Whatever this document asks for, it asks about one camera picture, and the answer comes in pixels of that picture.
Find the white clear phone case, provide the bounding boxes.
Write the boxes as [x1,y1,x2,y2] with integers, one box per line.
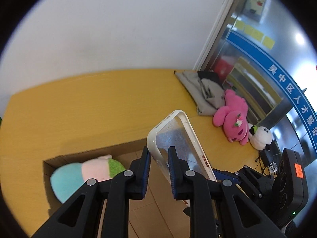
[147,110,217,183]

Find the pig plush toy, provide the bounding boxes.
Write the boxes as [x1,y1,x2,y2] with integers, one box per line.
[50,155,126,203]

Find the white panda plush toy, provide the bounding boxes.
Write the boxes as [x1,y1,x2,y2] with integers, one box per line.
[248,123,273,151]

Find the pink bear plush toy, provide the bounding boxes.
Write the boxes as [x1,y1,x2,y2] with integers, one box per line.
[213,89,249,146]

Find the cardboard box tray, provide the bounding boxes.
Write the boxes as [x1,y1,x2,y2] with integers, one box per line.
[43,140,190,237]

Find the grey folded cloth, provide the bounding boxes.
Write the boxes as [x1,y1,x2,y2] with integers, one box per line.
[174,71,225,116]

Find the yellow sticky notes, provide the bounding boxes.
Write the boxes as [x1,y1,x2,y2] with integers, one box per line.
[234,20,275,49]

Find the cartoon poster on glass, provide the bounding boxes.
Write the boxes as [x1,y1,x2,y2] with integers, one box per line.
[242,0,266,22]

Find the black cables and adapters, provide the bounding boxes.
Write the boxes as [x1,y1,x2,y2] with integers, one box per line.
[254,141,283,176]

